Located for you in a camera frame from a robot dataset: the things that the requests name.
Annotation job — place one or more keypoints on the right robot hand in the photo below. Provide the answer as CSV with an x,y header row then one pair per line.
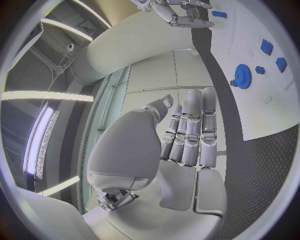
x,y
164,11

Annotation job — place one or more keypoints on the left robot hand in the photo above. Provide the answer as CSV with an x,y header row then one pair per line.
x,y
131,150

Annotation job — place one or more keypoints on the white task board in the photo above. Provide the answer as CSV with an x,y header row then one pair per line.
x,y
257,112

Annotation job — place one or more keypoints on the white rounded pillar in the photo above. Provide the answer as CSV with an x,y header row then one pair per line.
x,y
140,46

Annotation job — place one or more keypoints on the glowing light bar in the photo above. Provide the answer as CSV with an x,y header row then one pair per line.
x,y
37,138

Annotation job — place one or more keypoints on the blue peg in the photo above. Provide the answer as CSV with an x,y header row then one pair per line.
x,y
232,82

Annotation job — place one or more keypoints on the blue gear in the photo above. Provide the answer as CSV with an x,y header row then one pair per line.
x,y
243,76

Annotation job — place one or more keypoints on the blue short cylinder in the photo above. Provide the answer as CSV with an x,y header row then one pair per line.
x,y
260,70

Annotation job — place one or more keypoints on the small white camera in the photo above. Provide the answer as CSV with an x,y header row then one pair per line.
x,y
70,47

